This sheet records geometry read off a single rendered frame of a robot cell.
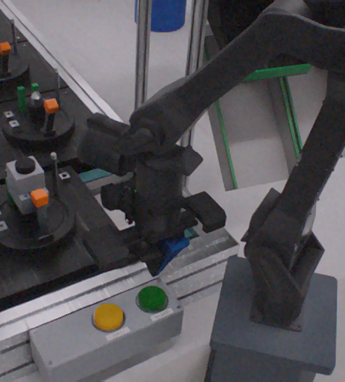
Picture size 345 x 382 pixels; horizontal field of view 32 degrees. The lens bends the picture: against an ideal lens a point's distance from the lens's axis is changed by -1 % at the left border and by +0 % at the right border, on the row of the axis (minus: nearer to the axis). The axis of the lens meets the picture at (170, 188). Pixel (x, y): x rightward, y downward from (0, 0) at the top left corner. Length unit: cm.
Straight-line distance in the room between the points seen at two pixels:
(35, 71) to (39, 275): 62
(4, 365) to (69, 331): 11
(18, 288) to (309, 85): 64
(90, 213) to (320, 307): 41
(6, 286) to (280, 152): 52
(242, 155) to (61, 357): 46
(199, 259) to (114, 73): 79
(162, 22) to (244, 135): 84
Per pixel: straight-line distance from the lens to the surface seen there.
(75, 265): 91
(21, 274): 91
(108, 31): 183
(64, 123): 117
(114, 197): 77
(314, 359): 73
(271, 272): 66
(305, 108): 114
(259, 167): 105
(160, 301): 86
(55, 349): 83
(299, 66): 96
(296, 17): 53
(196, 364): 94
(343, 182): 133
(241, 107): 106
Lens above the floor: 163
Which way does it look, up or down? 39 degrees down
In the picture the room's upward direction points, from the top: 5 degrees clockwise
